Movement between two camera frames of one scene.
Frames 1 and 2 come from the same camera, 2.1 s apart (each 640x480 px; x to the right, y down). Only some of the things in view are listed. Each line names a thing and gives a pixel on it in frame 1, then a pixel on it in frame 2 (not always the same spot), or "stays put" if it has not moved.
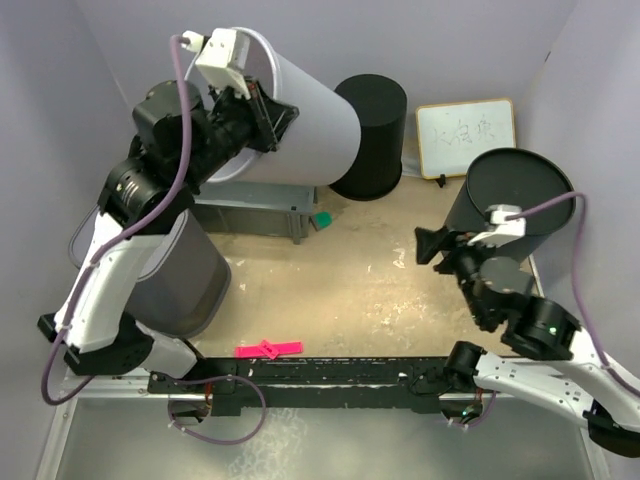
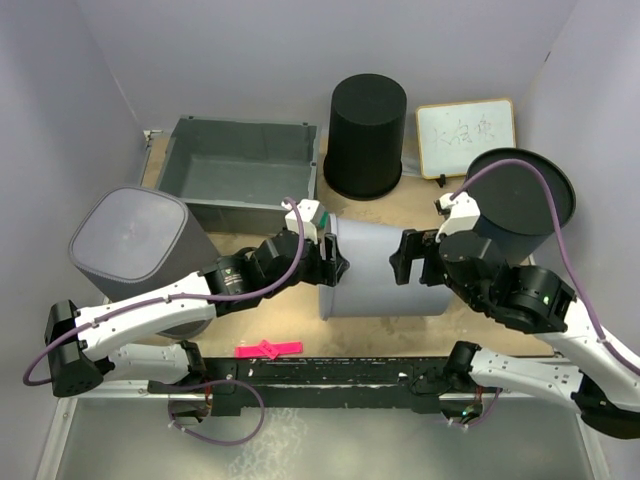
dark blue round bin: x=513 y=176 stays put
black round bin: x=380 y=103 stays put
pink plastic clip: x=268 y=349 stays put
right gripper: x=429 y=241 → x=415 y=243
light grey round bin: x=322 y=141 → x=368 y=286
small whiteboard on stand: x=452 y=137 stays put
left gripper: x=271 y=118 → x=325 y=271
